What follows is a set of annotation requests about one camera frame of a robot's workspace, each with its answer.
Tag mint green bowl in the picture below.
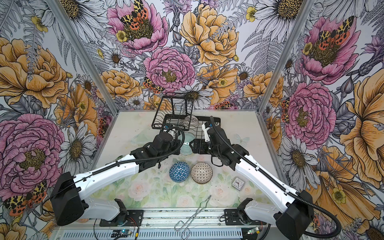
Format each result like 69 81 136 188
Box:
180 133 195 155

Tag white lattice pattern bowl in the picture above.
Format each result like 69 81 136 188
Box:
183 115 200 129

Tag blue triangle pattern bowl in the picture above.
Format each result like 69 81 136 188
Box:
169 162 190 183

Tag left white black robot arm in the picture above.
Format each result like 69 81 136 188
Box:
50 127 185 226

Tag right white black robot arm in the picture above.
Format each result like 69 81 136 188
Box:
191 116 342 240

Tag brown dotted pattern bowl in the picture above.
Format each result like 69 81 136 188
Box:
191 163 213 185

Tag right green circuit board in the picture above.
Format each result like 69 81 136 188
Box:
247 227 260 235

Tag green circuit board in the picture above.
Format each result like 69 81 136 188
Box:
247 227 260 235
111 229 134 240

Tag left green circuit board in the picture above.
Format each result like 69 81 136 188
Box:
111 229 134 240

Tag black wire dish rack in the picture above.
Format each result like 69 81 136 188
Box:
152 94 212 155

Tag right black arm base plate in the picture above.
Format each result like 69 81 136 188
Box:
224 209 251 226

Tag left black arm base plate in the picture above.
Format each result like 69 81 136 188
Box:
99 210 144 227

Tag aluminium front rail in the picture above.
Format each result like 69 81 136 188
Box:
50 208 285 240

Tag metal wire tongs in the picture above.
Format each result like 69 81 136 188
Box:
174 195 212 240

